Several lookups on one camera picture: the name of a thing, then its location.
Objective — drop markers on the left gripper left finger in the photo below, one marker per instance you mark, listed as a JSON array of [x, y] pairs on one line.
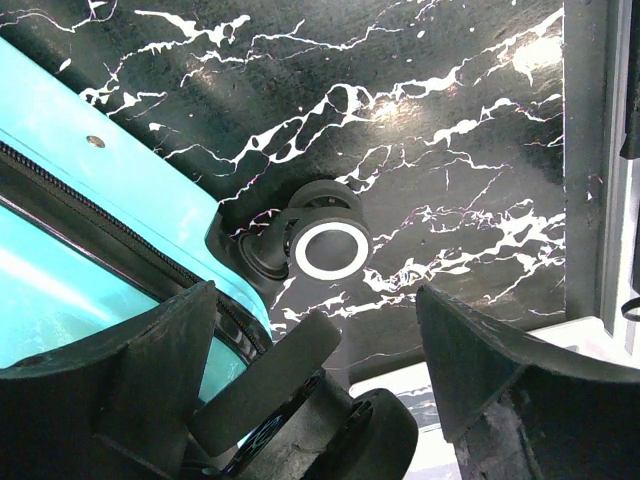
[[114, 405]]

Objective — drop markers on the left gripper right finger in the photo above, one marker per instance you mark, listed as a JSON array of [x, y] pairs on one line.
[[516, 407]]

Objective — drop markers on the pink and teal kids suitcase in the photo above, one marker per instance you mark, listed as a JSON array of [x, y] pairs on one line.
[[96, 229]]

